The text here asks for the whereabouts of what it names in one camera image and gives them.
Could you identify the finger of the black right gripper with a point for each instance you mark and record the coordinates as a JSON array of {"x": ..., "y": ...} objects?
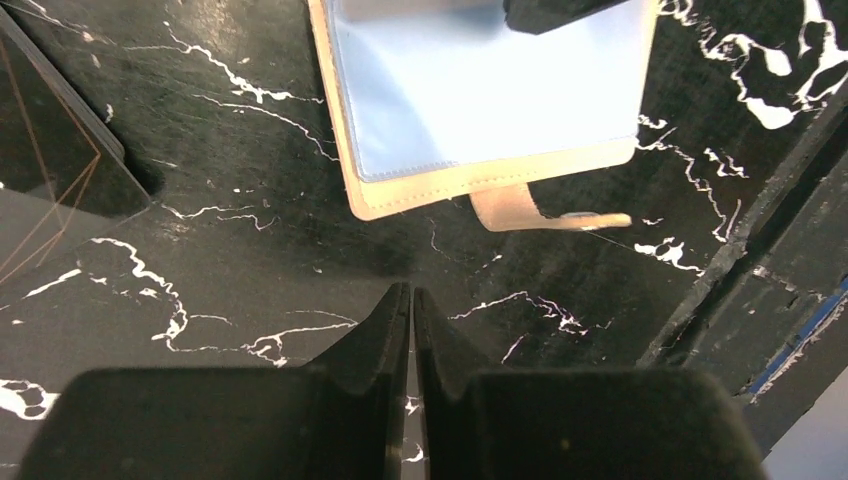
[{"x": 537, "y": 17}]

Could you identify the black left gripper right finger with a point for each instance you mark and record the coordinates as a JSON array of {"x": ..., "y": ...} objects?
[{"x": 484, "y": 420}]

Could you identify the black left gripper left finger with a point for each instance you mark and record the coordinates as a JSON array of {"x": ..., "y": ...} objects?
[{"x": 339, "y": 416}]

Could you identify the beige card holder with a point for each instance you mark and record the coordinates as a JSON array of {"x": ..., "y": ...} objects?
[{"x": 430, "y": 100}]

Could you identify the black VIP card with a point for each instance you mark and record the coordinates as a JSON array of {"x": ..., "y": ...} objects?
[{"x": 63, "y": 175}]

